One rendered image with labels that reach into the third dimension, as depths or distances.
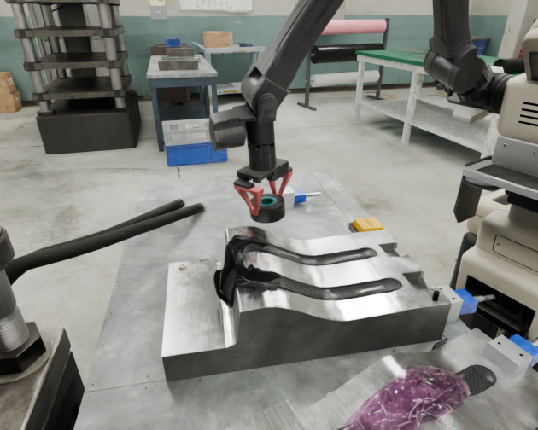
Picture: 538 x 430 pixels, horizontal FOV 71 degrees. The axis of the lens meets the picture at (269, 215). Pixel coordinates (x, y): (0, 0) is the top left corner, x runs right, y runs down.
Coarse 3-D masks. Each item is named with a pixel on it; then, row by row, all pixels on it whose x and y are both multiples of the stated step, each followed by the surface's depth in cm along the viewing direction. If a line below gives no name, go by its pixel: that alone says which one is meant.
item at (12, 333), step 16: (0, 272) 60; (0, 288) 60; (0, 304) 61; (0, 320) 62; (16, 320) 64; (0, 336) 63; (16, 336) 65; (32, 336) 68; (48, 336) 73; (0, 352) 64; (16, 352) 64; (32, 352) 67; (48, 352) 69; (0, 368) 64; (16, 368) 65; (32, 368) 66
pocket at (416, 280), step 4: (408, 272) 74; (412, 272) 74; (416, 272) 75; (420, 272) 75; (408, 276) 75; (412, 276) 75; (416, 276) 75; (420, 276) 75; (408, 280) 75; (412, 280) 75; (416, 280) 76; (420, 280) 75; (412, 284) 75; (416, 284) 75; (420, 284) 75; (424, 284) 73; (428, 284) 73; (416, 288) 74; (420, 288) 74; (424, 288) 74; (428, 288) 72
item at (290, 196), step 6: (288, 186) 120; (288, 192) 116; (294, 192) 116; (300, 192) 119; (318, 192) 121; (288, 198) 116; (294, 198) 117; (300, 198) 118; (288, 204) 117; (294, 204) 118
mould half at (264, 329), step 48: (288, 240) 84; (336, 240) 86; (384, 240) 85; (192, 288) 75; (240, 288) 63; (432, 288) 70; (192, 336) 64; (240, 336) 61; (288, 336) 63; (336, 336) 65; (384, 336) 67; (432, 336) 70
